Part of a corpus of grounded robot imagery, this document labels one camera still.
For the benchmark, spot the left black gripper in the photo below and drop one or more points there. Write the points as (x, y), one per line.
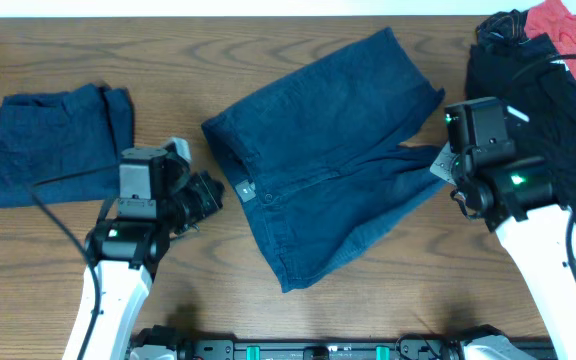
(207, 189)

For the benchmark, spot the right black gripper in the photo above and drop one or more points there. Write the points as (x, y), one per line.
(454, 167)

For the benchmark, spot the navy blue denim shorts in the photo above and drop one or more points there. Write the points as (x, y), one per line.
(320, 159)

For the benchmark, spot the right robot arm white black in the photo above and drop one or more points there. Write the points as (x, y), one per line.
(514, 194)

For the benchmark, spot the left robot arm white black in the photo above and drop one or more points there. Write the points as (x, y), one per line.
(159, 199)

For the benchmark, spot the black garment pile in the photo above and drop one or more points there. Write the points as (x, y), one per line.
(509, 65)

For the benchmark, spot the folded navy blue shorts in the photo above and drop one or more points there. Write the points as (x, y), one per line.
(69, 142)

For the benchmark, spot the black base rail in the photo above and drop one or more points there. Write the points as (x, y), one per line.
(483, 342)

